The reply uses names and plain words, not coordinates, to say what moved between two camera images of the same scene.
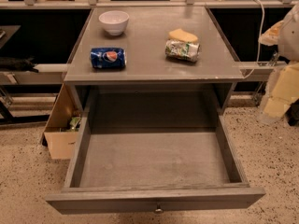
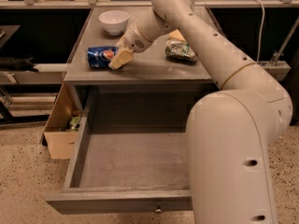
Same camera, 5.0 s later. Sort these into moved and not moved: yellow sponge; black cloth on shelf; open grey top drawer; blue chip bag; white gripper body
Moved: white gripper body
Not moved: blue chip bag; black cloth on shelf; yellow sponge; open grey top drawer
